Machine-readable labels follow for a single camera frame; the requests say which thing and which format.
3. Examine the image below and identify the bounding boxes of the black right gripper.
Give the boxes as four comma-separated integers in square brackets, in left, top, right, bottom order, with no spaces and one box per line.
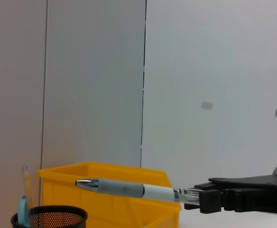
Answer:
[194,174,277,214]

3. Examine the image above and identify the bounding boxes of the grey clear pen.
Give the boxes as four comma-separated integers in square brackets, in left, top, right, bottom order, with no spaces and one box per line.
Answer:
[75,178,201,205]

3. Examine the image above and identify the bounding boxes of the transparent plastic ruler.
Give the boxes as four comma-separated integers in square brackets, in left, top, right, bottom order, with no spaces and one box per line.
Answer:
[21,163,35,211]

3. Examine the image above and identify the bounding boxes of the blue capped scissors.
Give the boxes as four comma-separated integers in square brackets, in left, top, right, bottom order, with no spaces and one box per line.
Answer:
[18,194,32,228]

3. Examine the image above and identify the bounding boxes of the black mesh pen holder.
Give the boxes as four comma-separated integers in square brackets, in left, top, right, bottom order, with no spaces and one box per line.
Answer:
[10,205,89,228]

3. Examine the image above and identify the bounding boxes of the yellow plastic bin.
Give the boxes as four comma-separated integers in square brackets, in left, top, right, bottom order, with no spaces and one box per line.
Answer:
[37,161,183,228]

